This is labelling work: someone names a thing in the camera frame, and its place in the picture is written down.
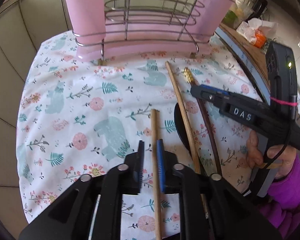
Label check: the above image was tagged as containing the light wooden chopstick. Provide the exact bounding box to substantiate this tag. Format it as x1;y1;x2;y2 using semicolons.
165;61;211;218
151;109;162;240

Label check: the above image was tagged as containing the dark brown gold-tipped chopstick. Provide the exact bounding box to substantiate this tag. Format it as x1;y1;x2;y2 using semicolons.
184;67;222;176

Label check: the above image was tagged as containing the purple sleeve right forearm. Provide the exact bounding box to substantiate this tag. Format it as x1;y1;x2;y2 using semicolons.
260;157;300;239

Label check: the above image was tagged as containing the person's right hand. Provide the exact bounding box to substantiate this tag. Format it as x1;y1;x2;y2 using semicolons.
246;130;300;180

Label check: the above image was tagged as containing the white orange plastic bag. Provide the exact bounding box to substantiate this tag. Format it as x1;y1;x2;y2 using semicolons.
236;18;279;49

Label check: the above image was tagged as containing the floral tablecloth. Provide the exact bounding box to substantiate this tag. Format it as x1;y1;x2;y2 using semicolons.
17;31;259;239

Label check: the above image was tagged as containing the clear container with vegetables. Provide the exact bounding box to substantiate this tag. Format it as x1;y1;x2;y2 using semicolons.
222;0;253;29

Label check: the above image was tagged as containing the right pink utensil cup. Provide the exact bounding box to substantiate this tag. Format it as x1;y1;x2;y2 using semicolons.
186;0;236;42

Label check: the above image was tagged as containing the pink utensil cup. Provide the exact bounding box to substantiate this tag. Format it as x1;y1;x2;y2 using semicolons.
61;0;107;46
186;0;236;42

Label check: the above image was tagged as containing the black blender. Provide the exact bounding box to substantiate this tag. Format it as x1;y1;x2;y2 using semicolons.
244;0;268;20

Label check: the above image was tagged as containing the pink drip tray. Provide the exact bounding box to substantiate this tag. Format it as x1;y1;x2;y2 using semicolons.
73;13;213;61

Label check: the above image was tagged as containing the left pink utensil cup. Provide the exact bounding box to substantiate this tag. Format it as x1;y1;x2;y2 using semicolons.
61;0;107;46

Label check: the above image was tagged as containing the metal wire dish rack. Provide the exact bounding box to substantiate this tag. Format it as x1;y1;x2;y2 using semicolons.
72;0;216;61

